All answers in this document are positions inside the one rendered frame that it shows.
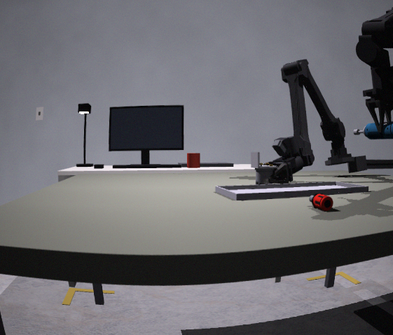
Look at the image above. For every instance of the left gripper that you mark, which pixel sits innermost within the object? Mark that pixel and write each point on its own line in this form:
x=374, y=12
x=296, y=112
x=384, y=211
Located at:
x=384, y=104

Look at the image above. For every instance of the white shallow rectangular tray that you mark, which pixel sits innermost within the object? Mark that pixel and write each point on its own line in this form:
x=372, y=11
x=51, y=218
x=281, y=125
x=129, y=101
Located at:
x=265, y=191

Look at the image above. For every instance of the grey and white l-shaped bracket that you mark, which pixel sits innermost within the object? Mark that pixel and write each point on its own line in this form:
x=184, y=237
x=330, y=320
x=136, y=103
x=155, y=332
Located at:
x=255, y=161

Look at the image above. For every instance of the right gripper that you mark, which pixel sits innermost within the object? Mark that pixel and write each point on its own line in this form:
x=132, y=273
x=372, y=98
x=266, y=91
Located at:
x=284, y=171

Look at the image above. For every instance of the dark blue electric nut driver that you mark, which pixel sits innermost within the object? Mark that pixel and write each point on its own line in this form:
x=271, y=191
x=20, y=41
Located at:
x=371, y=132

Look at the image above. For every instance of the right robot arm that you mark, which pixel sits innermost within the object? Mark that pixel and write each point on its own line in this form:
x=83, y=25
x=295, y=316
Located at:
x=297, y=75

